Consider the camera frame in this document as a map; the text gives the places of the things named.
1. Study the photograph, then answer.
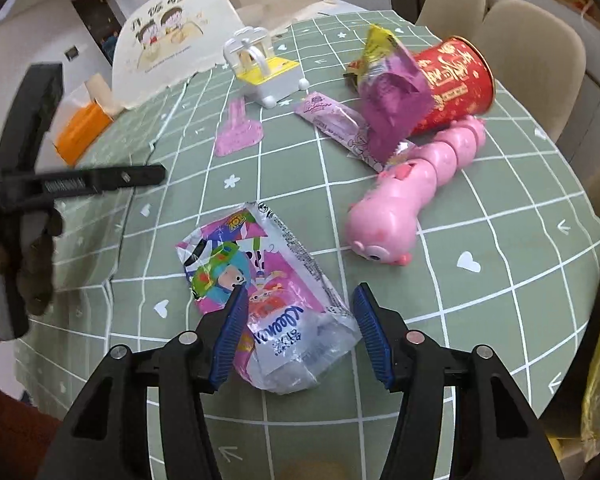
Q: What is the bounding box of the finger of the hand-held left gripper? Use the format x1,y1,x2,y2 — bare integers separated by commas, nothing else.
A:
0,164,167,201
0,62,63,181

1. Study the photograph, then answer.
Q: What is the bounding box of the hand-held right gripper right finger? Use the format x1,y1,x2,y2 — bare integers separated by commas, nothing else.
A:
352,282,566,480

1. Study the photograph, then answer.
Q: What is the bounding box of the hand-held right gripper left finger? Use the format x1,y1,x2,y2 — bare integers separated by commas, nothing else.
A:
39,284,249,480

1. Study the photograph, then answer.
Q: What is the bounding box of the colourful tissue packet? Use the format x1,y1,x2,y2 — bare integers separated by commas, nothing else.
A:
175,201,361,396

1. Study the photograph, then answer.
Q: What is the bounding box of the pink snack wrapper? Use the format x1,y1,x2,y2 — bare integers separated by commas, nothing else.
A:
294,91,381,166

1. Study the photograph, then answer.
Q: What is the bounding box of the yellow purple snack wrapper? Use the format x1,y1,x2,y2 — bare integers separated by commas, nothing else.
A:
344,24,433,163

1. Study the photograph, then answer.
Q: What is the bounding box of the red paper cup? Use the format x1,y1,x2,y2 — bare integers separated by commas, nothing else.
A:
405,35,496,138

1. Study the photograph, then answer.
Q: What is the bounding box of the person's left hand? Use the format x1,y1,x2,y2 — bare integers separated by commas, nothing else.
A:
17,207,63,317

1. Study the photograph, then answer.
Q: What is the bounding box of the orange tissue box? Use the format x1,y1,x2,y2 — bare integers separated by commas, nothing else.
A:
54,74,118,166

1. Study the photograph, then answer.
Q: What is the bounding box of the dark door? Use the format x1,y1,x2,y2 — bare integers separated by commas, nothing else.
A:
72,0,123,58

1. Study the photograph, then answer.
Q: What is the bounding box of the green checked tablecloth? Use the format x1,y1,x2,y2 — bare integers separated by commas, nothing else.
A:
15,7,600,480

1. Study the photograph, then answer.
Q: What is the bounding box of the pink plastic piece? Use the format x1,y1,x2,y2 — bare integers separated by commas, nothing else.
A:
215,99,265,157

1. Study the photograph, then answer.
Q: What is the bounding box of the pink caterpillar toy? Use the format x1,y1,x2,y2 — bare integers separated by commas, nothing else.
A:
344,115,485,267

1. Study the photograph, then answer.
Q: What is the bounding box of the cream mesh food cover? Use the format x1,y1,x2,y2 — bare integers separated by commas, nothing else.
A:
111,0,321,110

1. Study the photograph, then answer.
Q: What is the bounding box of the yellow white toy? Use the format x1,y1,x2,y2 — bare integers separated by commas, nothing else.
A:
222,26,308,108

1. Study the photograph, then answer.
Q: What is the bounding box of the beige dining chair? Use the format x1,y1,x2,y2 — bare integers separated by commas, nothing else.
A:
414,0,487,26
480,0,588,143

